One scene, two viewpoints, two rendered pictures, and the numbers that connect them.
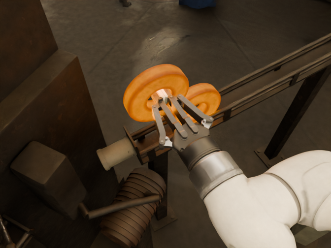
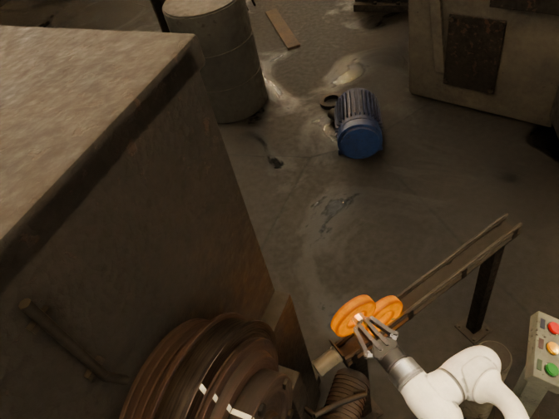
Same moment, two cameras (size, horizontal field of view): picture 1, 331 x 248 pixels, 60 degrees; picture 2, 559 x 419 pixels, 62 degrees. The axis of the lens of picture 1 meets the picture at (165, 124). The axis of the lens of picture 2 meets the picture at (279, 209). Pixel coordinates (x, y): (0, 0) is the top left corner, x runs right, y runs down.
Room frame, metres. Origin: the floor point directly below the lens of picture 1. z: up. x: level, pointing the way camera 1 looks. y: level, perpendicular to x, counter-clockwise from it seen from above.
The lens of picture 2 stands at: (-0.30, 0.06, 2.16)
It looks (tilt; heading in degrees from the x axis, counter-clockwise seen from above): 47 degrees down; 8
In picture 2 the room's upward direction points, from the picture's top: 15 degrees counter-clockwise
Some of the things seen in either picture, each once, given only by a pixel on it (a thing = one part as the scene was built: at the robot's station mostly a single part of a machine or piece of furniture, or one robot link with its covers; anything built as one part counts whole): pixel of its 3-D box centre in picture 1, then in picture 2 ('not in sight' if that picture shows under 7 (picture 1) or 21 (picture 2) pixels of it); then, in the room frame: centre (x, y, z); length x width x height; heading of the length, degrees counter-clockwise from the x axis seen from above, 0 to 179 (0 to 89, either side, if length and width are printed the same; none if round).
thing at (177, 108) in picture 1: (182, 116); (375, 332); (0.37, -0.04, 0.84); 0.11 x 0.01 x 0.04; 27
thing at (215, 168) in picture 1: (214, 174); (405, 373); (0.24, -0.09, 0.84); 0.09 x 0.06 x 0.09; 119
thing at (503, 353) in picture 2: not in sight; (482, 384); (0.39, -0.44, 0.26); 0.12 x 0.12 x 0.52
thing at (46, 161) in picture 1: (53, 183); (286, 392); (0.29, 0.27, 0.68); 0.11 x 0.08 x 0.24; 63
